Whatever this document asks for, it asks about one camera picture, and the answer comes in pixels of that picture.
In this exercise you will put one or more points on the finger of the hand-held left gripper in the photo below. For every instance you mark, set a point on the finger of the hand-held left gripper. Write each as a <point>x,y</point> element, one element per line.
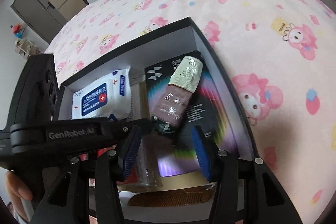
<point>126,128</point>

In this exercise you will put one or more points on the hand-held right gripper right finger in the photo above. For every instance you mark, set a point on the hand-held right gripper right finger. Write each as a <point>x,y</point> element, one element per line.
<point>202,153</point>

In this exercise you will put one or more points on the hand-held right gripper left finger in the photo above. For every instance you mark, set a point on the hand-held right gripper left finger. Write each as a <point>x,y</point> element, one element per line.
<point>130,153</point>

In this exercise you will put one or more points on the brown cream tube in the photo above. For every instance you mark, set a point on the brown cream tube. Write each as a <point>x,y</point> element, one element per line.
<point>170,100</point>

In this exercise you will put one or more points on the black cardboard box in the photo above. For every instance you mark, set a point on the black cardboard box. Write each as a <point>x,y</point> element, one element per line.
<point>157,43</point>

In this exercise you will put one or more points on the person's left hand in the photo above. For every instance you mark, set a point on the person's left hand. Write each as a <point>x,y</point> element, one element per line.
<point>18,187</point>

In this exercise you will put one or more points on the clear plastic sleeve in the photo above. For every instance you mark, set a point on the clear plastic sleeve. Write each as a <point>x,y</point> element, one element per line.
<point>148,161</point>

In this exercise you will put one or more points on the black rainbow print box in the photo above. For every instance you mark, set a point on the black rainbow print box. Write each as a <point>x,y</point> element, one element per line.
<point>210,113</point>

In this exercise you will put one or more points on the white blue wet wipes pack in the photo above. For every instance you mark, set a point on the white blue wet wipes pack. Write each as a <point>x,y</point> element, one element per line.
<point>99,95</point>

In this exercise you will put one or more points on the brown wooden comb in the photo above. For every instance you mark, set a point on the brown wooden comb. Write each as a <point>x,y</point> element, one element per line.
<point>170,199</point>

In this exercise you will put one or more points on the white toy shelf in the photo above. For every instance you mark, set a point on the white toy shelf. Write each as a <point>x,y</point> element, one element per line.
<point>26,48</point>

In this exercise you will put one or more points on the red blue plush toy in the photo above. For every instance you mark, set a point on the red blue plush toy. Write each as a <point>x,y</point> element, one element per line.
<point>17,29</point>

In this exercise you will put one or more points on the grey door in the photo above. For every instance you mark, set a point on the grey door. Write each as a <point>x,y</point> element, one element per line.
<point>34,8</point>

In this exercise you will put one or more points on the pink printed blanket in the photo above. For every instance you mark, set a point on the pink printed blanket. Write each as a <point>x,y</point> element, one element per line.
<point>262,16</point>

